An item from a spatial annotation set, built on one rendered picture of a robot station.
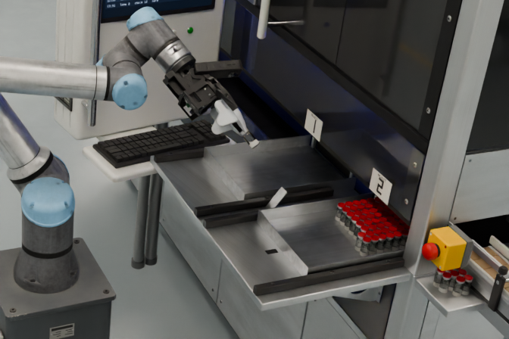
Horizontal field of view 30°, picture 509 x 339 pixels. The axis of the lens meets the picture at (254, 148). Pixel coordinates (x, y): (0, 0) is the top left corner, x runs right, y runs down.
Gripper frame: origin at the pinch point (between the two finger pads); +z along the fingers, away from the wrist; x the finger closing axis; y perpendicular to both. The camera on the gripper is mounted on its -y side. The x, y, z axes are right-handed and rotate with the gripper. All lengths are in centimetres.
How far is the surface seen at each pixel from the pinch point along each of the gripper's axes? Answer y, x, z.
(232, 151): -17, -52, -5
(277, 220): -5.1, -30.5, 19.6
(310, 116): -35, -37, 3
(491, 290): -22, -1, 64
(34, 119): -35, -250, -104
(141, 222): -5, -121, -13
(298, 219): -10.0, -30.7, 22.7
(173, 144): -11, -68, -19
